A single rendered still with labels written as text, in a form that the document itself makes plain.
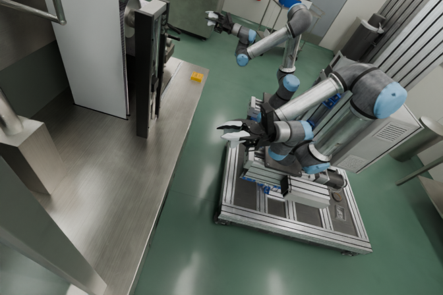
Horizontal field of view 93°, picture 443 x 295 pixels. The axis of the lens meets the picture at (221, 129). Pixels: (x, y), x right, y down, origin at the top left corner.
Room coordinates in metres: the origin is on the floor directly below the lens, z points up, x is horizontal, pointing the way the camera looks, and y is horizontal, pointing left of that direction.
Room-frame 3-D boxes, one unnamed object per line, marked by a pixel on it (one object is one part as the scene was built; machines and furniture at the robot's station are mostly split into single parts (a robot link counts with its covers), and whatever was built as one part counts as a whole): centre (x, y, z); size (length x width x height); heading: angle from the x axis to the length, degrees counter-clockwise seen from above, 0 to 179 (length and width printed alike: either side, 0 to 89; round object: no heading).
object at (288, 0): (4.44, -0.40, 0.51); 0.91 x 0.58 x 1.02; 120
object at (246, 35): (1.41, 0.08, 1.19); 0.11 x 0.08 x 0.09; 85
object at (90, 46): (0.61, 0.60, 1.17); 0.34 x 0.05 x 0.54; 98
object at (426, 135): (2.66, -2.52, 0.31); 0.40 x 0.36 x 0.63; 98
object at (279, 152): (0.64, -0.24, 1.12); 0.11 x 0.08 x 0.11; 34
